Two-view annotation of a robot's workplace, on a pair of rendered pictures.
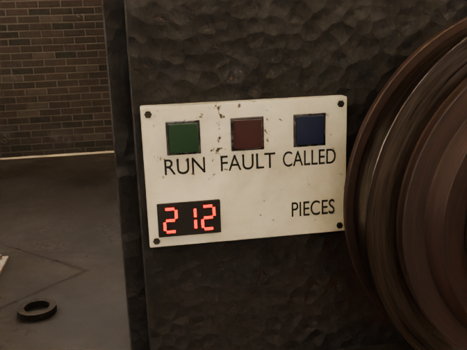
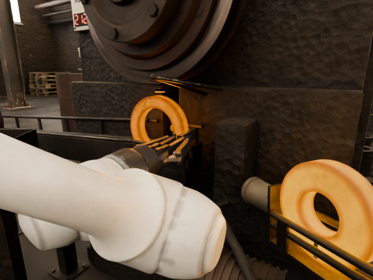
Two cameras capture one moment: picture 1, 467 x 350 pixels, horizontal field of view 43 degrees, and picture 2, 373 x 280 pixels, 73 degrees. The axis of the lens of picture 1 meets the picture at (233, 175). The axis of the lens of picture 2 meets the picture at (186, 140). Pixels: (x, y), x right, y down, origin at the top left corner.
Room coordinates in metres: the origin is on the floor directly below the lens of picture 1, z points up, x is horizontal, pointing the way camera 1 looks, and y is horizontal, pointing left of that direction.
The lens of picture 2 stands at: (0.20, -0.89, 0.91)
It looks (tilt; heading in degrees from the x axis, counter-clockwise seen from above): 15 degrees down; 40
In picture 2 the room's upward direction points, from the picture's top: straight up
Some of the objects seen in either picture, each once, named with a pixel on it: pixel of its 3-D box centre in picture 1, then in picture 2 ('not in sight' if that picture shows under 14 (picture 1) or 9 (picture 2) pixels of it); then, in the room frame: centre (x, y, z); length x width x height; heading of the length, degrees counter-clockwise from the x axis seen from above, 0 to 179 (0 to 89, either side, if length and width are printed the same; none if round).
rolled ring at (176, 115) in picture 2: not in sight; (158, 128); (0.69, -0.37, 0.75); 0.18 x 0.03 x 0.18; 100
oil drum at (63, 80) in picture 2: not in sight; (82, 105); (1.93, 2.46, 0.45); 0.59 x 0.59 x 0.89
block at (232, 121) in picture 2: not in sight; (235, 165); (0.74, -0.60, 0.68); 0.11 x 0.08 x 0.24; 9
